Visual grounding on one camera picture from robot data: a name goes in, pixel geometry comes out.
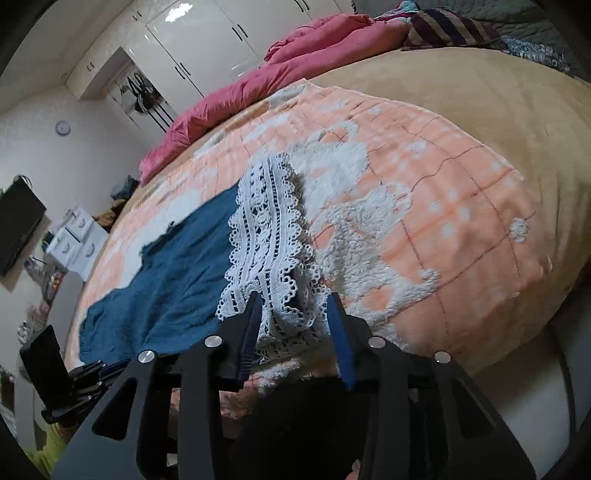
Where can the blue pants with lace hem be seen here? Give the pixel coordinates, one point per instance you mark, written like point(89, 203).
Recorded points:
point(194, 258)

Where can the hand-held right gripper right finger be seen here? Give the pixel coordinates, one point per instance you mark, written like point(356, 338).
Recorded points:
point(342, 344)

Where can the pink duvet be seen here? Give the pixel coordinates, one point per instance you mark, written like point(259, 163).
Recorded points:
point(277, 78)

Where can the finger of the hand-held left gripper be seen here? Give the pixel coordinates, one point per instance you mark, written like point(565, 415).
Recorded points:
point(99, 368)
point(90, 390)

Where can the teal cloth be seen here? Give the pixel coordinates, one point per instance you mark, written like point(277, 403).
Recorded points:
point(408, 5)

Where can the round wall clock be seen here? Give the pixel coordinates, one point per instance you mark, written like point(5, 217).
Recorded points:
point(62, 128)

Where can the tan bed sheet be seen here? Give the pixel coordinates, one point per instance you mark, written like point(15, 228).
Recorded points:
point(531, 115)

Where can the white wardrobe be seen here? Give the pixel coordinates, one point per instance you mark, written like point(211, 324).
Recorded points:
point(198, 32)

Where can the black flat screen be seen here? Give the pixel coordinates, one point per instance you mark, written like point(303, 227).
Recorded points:
point(18, 226)

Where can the person's left forearm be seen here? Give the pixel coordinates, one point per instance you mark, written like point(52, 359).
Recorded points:
point(50, 450)

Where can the grey quilted headboard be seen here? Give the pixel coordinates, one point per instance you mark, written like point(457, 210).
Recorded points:
point(521, 16)

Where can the brown cloth bundle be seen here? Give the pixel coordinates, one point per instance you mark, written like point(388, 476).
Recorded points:
point(110, 217)

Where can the peach printed fleece blanket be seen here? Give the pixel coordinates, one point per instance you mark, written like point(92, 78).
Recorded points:
point(415, 194)

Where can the dark patterned cloth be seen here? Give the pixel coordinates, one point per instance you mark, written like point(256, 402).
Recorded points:
point(535, 53)

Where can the striped purple cloth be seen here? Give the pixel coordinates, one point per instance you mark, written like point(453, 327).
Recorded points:
point(443, 27)

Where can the hanging dark clothes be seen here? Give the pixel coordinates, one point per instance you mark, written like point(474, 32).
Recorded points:
point(145, 99)

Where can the blue-grey clothes pile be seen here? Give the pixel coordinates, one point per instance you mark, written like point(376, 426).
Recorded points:
point(123, 189)

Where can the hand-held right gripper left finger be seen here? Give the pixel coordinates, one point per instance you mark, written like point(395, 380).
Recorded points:
point(247, 334)

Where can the white cardboard box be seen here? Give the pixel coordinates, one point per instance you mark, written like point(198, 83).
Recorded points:
point(64, 247)
point(92, 247)
point(79, 219)

